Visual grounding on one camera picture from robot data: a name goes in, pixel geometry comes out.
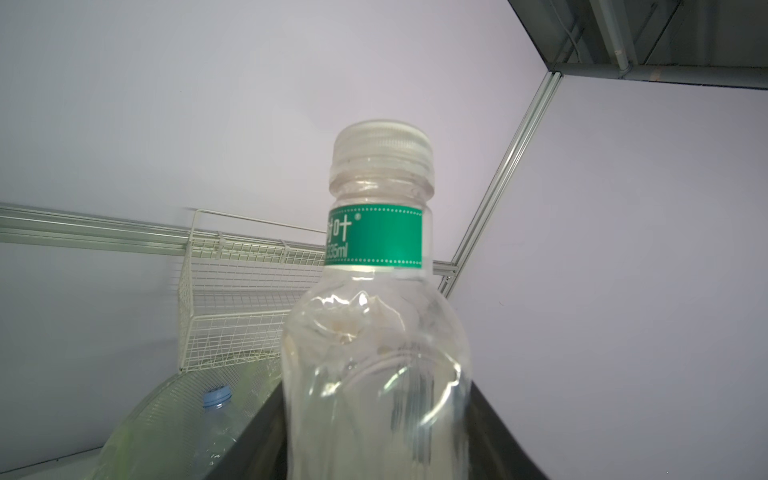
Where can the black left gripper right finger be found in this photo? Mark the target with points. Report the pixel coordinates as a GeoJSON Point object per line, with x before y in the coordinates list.
{"type": "Point", "coordinates": [494, 453]}

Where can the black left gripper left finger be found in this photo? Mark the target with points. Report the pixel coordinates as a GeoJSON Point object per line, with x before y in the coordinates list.
{"type": "Point", "coordinates": [260, 452]}

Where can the clear bottle green cap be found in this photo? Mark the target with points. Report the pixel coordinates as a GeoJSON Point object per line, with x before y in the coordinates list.
{"type": "Point", "coordinates": [376, 368]}

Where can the green lined trash bin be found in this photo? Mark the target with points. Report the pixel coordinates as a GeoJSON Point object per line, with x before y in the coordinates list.
{"type": "Point", "coordinates": [157, 440]}

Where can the white wire wall basket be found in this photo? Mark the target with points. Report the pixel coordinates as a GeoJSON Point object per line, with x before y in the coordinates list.
{"type": "Point", "coordinates": [234, 293]}

